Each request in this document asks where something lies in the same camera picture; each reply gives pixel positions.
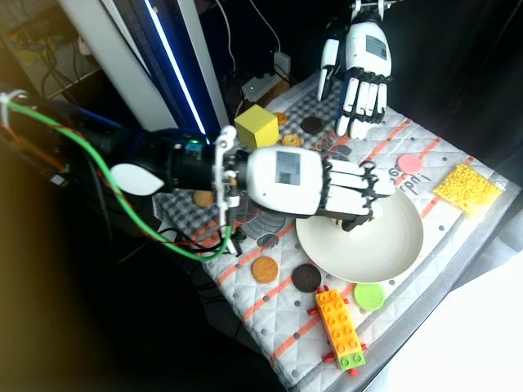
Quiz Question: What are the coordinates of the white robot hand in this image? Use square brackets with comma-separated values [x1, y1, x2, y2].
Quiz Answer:
[317, 18, 393, 140]
[244, 145, 397, 224]

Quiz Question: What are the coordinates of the white round plate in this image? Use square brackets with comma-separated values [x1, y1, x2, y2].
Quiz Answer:
[295, 187, 425, 284]

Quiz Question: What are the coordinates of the yellow cube block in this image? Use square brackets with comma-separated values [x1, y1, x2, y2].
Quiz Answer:
[233, 104, 281, 149]

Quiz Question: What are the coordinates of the dark brown round cookie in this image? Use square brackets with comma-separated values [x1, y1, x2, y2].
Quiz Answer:
[290, 263, 323, 293]
[301, 116, 325, 134]

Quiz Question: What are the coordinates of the tan round cookie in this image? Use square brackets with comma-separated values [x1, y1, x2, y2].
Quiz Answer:
[192, 189, 215, 208]

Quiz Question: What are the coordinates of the orange round cookie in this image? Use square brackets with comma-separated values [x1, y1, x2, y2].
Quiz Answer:
[250, 256, 279, 283]

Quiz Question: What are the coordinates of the pink round cookie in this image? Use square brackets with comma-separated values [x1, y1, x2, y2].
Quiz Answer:
[396, 153, 423, 174]

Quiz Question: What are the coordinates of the white paper sheet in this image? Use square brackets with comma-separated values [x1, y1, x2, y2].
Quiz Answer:
[155, 220, 181, 243]

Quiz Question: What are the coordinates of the grey quilt with printed bear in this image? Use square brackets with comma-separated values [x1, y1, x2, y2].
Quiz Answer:
[153, 69, 512, 389]

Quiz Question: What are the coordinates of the green round cookie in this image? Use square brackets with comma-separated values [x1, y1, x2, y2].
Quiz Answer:
[352, 282, 387, 312]

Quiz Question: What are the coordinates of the orange toy brick car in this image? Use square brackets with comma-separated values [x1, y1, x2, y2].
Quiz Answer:
[306, 285, 369, 377]

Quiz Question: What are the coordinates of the yellow bumpy square pad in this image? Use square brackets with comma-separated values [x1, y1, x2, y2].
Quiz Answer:
[432, 163, 503, 216]

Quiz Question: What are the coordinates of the white column with blue light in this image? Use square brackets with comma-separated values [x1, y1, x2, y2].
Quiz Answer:
[56, 0, 230, 142]

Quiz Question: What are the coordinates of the white wall adapter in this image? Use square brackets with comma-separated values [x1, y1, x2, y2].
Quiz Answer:
[272, 51, 292, 77]

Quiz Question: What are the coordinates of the white cable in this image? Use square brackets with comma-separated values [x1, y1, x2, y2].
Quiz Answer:
[214, 0, 246, 119]
[248, 0, 284, 54]

